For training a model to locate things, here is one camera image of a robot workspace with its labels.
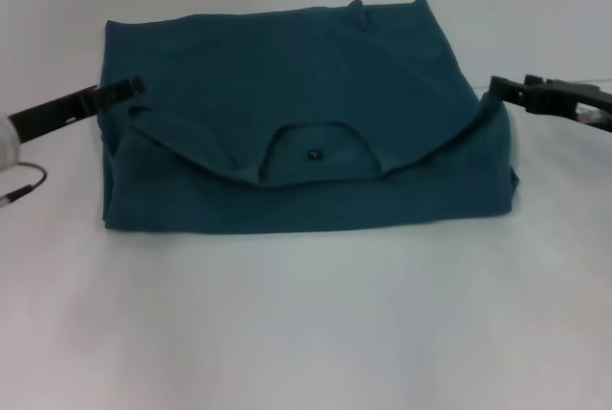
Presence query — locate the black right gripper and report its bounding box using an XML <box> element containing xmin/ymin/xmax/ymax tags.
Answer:
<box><xmin>490</xmin><ymin>74</ymin><xmax>612</xmax><ymax>133</ymax></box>

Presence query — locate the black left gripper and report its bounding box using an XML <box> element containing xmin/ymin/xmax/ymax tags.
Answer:
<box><xmin>7</xmin><ymin>75</ymin><xmax>147</xmax><ymax>144</ymax></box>

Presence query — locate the teal t-shirt with FREE print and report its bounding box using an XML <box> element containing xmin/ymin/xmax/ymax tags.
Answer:
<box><xmin>98</xmin><ymin>0</ymin><xmax>521</xmax><ymax>235</ymax></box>

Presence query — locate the left wrist cable with connector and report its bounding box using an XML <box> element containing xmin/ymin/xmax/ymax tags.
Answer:
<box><xmin>0</xmin><ymin>162</ymin><xmax>50</xmax><ymax>210</ymax></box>

